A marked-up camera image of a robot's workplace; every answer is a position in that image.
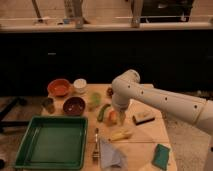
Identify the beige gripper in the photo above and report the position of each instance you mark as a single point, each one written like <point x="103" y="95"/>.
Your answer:
<point x="121" y="117"/>

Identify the red yellow apple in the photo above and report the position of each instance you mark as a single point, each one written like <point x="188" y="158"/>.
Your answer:
<point x="112" y="118"/>

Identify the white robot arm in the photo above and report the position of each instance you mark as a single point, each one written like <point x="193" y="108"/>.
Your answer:
<point x="193" y="110"/>

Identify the dark maroon bowl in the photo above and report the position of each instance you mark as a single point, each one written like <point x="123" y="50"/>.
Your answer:
<point x="74" y="106"/>

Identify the orange red bowl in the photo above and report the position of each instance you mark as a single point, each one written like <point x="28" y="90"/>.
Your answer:
<point x="58" y="87"/>

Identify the green chili pepper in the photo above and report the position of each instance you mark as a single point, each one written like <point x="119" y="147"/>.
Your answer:
<point x="101" y="112"/>

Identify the yellow banana toy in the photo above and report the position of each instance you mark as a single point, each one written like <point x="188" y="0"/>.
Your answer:
<point x="120" y="135"/>

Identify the brown dried grapes bunch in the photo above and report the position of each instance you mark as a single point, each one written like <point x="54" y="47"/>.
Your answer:
<point x="109" y="92"/>

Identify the green plastic cup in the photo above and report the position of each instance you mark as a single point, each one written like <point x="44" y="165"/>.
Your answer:
<point x="94" y="100"/>

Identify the grey folded cloth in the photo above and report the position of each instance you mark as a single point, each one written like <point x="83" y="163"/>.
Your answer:
<point x="111" y="157"/>

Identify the silver metal fork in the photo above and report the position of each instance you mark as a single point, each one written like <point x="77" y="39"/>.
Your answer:
<point x="96" y="151"/>

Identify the small white cup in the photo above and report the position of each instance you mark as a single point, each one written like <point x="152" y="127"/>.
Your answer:
<point x="80" y="85"/>

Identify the teal green sponge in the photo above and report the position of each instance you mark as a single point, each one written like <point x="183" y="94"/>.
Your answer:
<point x="161" y="156"/>

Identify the green plastic tray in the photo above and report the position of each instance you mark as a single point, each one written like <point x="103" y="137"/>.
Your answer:
<point x="53" y="143"/>

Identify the black stand legs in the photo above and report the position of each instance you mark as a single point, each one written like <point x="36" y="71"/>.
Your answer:
<point x="7" y="109"/>

